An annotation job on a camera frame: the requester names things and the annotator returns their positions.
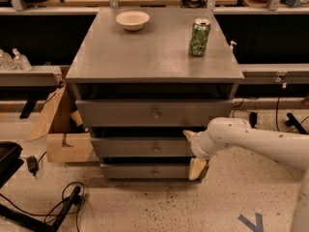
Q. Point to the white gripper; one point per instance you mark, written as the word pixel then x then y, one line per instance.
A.
pixel 197 146

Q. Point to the grey drawer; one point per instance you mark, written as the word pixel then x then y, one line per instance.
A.
pixel 148 171
pixel 141 147
pixel 151 113

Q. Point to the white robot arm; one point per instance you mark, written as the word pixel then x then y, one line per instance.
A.
pixel 287 148

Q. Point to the grey wooden drawer cabinet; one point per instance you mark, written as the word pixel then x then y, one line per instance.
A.
pixel 152 65

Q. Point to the grey bottom drawer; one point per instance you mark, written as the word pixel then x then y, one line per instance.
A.
pixel 148 171

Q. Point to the grey top drawer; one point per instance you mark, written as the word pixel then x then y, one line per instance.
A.
pixel 151 113

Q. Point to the open cardboard box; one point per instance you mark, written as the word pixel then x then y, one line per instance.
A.
pixel 59 122

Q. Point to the black power adapter right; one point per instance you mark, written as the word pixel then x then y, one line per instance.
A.
pixel 253 118

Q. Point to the black power adapter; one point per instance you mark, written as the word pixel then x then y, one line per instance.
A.
pixel 253 118
pixel 32 165

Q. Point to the small white pump bottle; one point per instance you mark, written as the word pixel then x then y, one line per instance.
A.
pixel 232 45

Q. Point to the green soda can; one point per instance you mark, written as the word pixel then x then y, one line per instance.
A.
pixel 201 28

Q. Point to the white paper bowl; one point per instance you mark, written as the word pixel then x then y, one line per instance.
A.
pixel 132 20

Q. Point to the black power adapter left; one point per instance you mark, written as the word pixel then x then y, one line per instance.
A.
pixel 32 165

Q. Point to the black bin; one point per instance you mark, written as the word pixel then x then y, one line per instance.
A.
pixel 10 160

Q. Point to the clear sanitizer bottle right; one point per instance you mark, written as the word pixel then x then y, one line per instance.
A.
pixel 21 61

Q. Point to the clear sanitizer bottle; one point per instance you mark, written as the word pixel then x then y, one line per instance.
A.
pixel 6 60
pixel 21 61

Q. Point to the clear sanitizer bottle left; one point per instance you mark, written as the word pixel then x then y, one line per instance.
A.
pixel 6 60

